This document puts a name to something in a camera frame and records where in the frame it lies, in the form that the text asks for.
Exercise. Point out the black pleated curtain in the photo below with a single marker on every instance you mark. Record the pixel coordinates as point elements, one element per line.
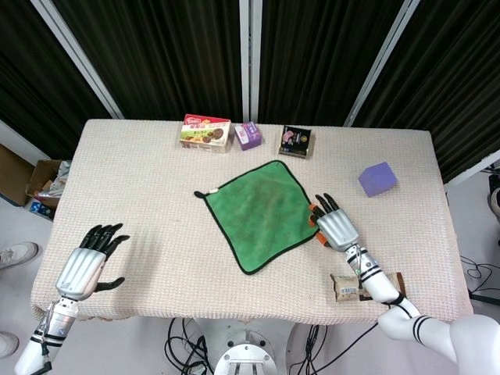
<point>164,54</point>

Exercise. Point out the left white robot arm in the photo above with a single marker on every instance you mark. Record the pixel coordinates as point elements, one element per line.
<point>45,336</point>

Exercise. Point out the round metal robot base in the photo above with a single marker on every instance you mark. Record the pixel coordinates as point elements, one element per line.
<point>250,355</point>

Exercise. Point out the brown beige snack packet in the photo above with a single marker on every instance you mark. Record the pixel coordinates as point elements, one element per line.
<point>347,288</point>

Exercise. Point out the grey metal frame post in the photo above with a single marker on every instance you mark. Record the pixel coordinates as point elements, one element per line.
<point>381,58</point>
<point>248,58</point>
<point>74,54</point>

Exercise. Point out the cookie box with red logo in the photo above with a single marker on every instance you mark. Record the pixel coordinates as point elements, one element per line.
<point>205,134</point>

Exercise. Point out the purple foam cube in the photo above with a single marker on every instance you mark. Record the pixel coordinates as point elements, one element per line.
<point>377,179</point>

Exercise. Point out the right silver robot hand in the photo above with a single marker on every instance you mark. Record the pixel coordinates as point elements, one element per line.
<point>338,230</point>

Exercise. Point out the beige woven tablecloth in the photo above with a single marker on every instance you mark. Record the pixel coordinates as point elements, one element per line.
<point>156,203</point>

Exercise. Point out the white sneaker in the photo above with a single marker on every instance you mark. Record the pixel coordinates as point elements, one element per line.
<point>8,344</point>
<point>17,254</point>

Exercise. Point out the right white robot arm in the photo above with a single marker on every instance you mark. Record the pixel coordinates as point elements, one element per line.
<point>394,297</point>

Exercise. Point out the cardboard box with clutter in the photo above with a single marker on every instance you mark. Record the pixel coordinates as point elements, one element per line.
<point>45,183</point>

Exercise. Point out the small purple carton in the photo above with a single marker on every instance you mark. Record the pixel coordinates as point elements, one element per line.
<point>248,136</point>

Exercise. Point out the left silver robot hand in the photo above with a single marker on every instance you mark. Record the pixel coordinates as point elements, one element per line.
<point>80,269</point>

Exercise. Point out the green microfibre cloth black trim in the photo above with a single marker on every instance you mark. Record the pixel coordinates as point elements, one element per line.
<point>261,215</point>

